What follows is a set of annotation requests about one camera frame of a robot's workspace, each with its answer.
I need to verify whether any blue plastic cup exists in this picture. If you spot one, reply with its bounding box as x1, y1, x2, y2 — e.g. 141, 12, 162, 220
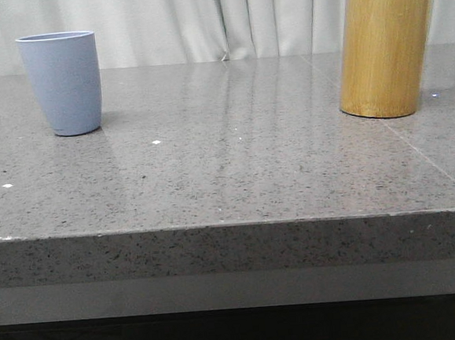
16, 31, 102, 137

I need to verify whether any bamboo wooden cylinder holder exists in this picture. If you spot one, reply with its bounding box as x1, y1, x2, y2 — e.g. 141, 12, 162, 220
339, 0, 431, 119

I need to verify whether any white curtain backdrop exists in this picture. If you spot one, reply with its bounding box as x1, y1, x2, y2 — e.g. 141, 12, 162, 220
0, 0, 455, 80

